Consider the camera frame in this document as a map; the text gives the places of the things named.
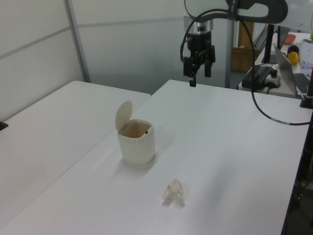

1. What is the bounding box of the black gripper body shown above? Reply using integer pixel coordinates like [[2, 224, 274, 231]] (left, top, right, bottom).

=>
[[187, 32, 213, 60]]

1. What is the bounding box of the paper trash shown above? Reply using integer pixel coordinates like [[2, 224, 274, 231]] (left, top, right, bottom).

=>
[[161, 178, 185, 207]]

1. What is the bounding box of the small white lidded bin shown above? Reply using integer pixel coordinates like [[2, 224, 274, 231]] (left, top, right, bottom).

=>
[[115, 99, 156, 165]]

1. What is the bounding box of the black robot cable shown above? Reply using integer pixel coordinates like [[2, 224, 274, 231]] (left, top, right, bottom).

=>
[[180, 8, 313, 126]]

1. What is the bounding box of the black monitor stand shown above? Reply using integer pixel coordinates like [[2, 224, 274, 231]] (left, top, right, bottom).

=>
[[261, 23, 279, 65]]

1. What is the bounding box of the emergency stop button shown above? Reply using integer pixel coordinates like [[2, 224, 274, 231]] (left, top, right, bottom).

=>
[[265, 68, 282, 89]]

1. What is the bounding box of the wooden cabinet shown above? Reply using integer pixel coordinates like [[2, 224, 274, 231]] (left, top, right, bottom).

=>
[[231, 22, 255, 73]]

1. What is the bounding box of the white keyboard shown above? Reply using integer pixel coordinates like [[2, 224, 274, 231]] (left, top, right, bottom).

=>
[[296, 40, 313, 69]]

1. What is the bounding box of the black control box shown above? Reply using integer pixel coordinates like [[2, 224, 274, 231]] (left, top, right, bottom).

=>
[[242, 65, 272, 92]]

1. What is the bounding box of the yellow ball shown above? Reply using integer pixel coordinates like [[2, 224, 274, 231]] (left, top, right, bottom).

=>
[[287, 51, 300, 65]]

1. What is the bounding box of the grey metal column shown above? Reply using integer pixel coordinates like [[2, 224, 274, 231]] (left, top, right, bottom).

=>
[[224, 19, 240, 89]]

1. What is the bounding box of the grey open laptop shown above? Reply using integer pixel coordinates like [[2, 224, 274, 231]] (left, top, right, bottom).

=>
[[273, 45, 313, 96]]

